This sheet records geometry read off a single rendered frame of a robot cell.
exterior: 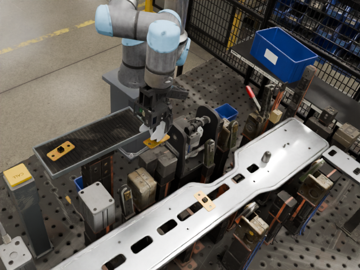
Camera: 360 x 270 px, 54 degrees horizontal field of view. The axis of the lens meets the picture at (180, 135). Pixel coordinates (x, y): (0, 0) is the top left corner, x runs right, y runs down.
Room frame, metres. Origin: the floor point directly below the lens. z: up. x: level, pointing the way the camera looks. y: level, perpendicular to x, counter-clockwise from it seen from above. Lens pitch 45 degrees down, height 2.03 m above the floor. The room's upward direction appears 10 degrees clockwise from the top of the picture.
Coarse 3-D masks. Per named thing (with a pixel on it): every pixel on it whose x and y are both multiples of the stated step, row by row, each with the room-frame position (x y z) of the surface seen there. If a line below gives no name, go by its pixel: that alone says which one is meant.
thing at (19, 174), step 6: (12, 168) 0.61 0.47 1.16; (18, 168) 0.61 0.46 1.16; (24, 168) 0.61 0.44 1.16; (6, 174) 0.58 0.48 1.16; (12, 174) 0.59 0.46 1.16; (18, 174) 0.59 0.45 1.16; (24, 174) 0.59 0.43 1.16; (30, 174) 0.60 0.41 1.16; (12, 180) 0.57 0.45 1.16; (18, 180) 0.57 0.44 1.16; (24, 180) 0.58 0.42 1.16; (12, 186) 0.55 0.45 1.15
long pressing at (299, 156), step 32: (288, 128) 1.19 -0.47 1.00; (256, 160) 0.96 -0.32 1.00; (288, 160) 1.00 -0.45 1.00; (192, 192) 0.75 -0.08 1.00; (224, 192) 0.78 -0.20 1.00; (256, 192) 0.81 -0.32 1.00; (128, 224) 0.58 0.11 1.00; (160, 224) 0.60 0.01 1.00; (192, 224) 0.62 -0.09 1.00; (96, 256) 0.46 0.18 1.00; (128, 256) 0.48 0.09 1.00; (160, 256) 0.50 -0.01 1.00
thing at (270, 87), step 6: (270, 84) 1.19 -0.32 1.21; (264, 90) 1.17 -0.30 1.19; (270, 90) 1.17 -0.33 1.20; (276, 90) 1.16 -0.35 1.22; (264, 96) 1.17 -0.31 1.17; (270, 96) 1.18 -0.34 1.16; (264, 102) 1.16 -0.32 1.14; (270, 102) 1.17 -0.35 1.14; (264, 108) 1.15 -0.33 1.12; (264, 114) 1.15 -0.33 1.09
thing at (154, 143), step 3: (150, 138) 0.74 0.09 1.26; (165, 138) 0.75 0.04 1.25; (168, 138) 0.75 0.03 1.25; (144, 141) 0.72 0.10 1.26; (147, 141) 0.72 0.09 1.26; (150, 141) 0.72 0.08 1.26; (153, 141) 0.72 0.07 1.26; (159, 141) 0.73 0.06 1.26; (162, 141) 0.73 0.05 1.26; (147, 144) 0.71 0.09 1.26; (153, 144) 0.71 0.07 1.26; (156, 144) 0.71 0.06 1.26; (159, 144) 0.72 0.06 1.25; (150, 147) 0.70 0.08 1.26; (153, 147) 0.70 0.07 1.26
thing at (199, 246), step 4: (196, 204) 0.72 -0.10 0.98; (200, 204) 0.72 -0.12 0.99; (192, 208) 0.73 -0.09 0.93; (196, 208) 0.72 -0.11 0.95; (200, 208) 0.71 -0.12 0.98; (196, 244) 0.72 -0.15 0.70; (200, 244) 0.72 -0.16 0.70; (196, 248) 0.70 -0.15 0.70; (200, 248) 0.70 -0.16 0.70; (196, 252) 0.68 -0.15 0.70
